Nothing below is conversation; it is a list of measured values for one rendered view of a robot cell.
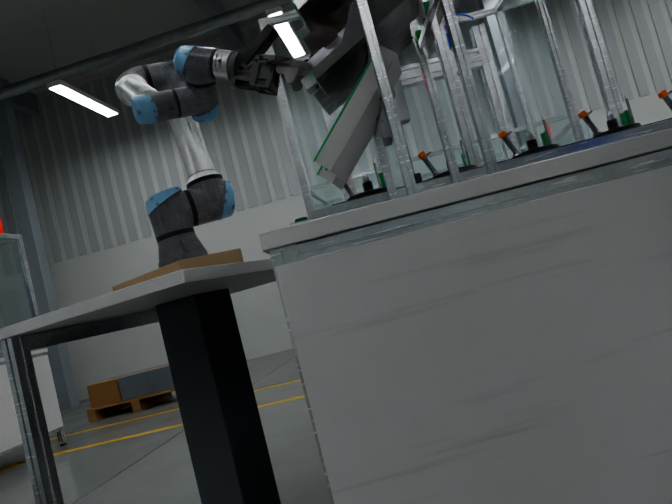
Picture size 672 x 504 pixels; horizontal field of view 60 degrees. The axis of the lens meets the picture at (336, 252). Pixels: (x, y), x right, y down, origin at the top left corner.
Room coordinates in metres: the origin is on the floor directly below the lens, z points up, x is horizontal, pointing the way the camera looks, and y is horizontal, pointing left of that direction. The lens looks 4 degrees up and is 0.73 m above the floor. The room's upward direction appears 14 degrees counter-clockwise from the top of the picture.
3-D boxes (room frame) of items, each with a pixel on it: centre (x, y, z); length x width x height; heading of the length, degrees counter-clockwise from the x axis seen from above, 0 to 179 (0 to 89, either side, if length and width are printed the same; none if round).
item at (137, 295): (1.76, 0.41, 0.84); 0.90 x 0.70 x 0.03; 152
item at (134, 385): (7.03, 2.54, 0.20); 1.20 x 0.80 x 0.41; 82
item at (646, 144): (1.72, -0.58, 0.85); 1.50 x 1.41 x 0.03; 0
